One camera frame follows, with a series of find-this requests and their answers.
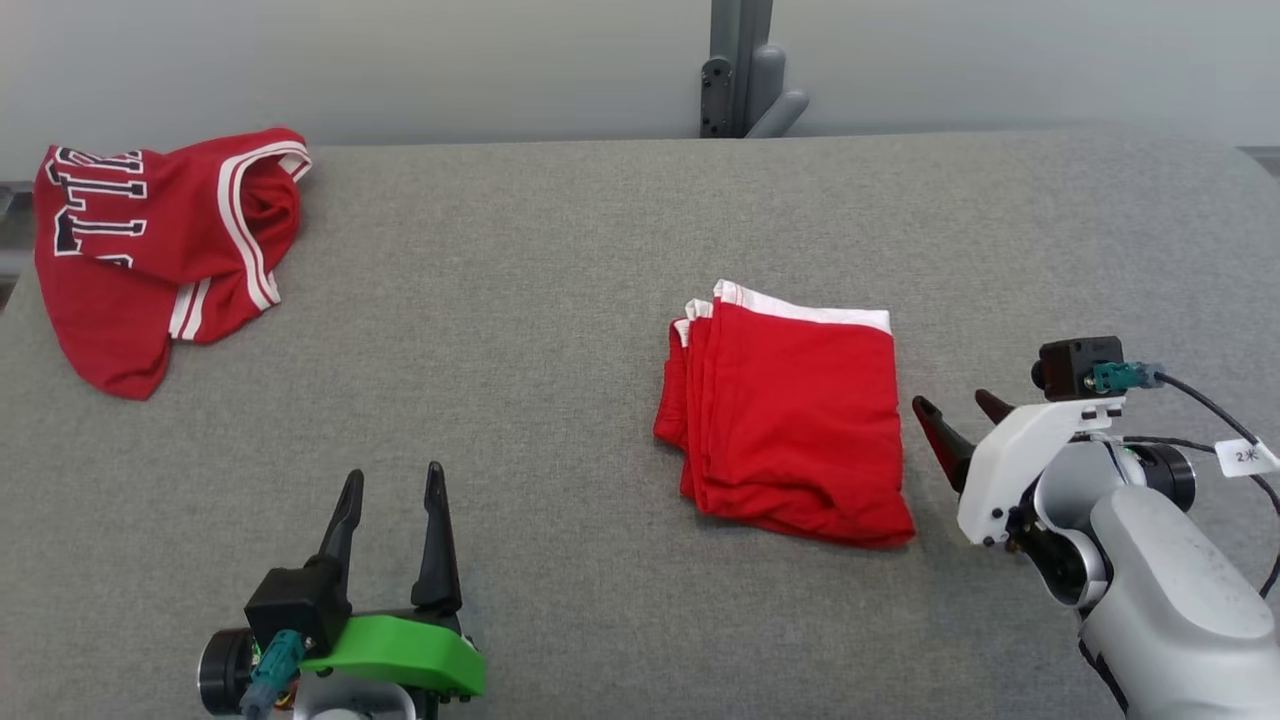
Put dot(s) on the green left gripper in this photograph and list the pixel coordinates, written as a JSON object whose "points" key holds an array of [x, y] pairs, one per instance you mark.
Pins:
{"points": [[400, 650]]}

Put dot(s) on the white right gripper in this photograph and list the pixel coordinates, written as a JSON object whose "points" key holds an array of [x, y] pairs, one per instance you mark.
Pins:
{"points": [[1005, 470]]}

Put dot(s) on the red shorts with white waistband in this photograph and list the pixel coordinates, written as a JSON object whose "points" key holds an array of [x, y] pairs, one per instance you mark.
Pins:
{"points": [[800, 420]]}

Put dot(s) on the red basketball jersey white trim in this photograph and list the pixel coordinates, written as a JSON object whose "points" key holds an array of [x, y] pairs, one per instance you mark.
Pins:
{"points": [[120, 320]]}

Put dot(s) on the grey fabric sofa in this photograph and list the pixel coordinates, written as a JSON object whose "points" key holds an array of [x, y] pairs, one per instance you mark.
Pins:
{"points": [[500, 350]]}

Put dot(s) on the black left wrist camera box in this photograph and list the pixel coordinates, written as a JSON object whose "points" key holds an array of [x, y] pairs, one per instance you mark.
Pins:
{"points": [[295, 605]]}

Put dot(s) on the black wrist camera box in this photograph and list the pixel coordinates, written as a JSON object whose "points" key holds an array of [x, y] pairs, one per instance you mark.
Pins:
{"points": [[1075, 368], [295, 605]]}

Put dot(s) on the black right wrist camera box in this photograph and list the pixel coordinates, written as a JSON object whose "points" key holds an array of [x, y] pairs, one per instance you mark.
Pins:
{"points": [[1075, 368]]}

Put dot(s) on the grey metal post with bracket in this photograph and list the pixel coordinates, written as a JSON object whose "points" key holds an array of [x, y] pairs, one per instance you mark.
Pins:
{"points": [[735, 50]]}

